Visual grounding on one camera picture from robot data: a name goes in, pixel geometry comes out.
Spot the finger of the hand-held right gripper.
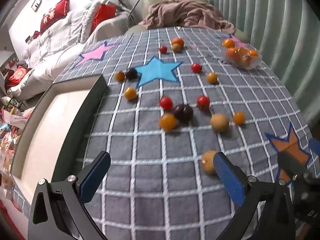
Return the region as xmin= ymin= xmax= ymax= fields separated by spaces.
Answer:
xmin=277 ymin=150 xmax=313 ymax=180
xmin=308 ymin=137 xmax=320 ymax=163

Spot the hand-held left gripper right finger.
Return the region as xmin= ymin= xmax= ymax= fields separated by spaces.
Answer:
xmin=213 ymin=151 xmax=297 ymax=240

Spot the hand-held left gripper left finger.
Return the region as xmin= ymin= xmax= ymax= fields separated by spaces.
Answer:
xmin=27 ymin=151 xmax=112 ymax=240

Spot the grey box with white inside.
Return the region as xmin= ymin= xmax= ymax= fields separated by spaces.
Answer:
xmin=11 ymin=74 xmax=108 ymax=180

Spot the dark purple cherry tomato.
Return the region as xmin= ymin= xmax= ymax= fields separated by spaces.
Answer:
xmin=174 ymin=104 xmax=194 ymax=123
xmin=125 ymin=68 xmax=138 ymax=80

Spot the grey checked cloth with stars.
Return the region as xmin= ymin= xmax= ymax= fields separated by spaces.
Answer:
xmin=12 ymin=26 xmax=313 ymax=240

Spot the pile of colourful packets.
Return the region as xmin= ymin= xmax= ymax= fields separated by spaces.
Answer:
xmin=0 ymin=105 xmax=34 ymax=188

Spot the peeled tangerine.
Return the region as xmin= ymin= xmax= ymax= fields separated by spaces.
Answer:
xmin=237 ymin=47 xmax=250 ymax=60

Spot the red patterned cushion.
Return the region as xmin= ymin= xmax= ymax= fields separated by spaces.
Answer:
xmin=6 ymin=65 xmax=29 ymax=88

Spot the pale green curtain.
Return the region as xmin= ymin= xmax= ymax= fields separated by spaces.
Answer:
xmin=207 ymin=0 xmax=320 ymax=140

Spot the white sofa with cushions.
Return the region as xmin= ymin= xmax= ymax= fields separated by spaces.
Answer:
xmin=11 ymin=10 xmax=88 ymax=99

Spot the beige sofa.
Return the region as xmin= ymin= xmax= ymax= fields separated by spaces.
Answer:
xmin=82 ymin=11 xmax=130 ymax=44

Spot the grey striped pillow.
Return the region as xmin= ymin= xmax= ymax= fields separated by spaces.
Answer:
xmin=72 ymin=2 xmax=102 ymax=43
xmin=105 ymin=0 xmax=133 ymax=13

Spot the plain red pillow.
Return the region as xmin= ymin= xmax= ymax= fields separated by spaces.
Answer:
xmin=90 ymin=4 xmax=117 ymax=33

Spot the pink-brown blanket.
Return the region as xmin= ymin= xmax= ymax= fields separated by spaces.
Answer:
xmin=139 ymin=0 xmax=236 ymax=34

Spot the red pillow with gold print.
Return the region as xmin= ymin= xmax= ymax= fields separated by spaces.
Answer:
xmin=40 ymin=0 xmax=70 ymax=34

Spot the grey cable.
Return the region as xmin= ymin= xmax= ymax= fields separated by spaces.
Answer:
xmin=127 ymin=0 xmax=153 ymax=28

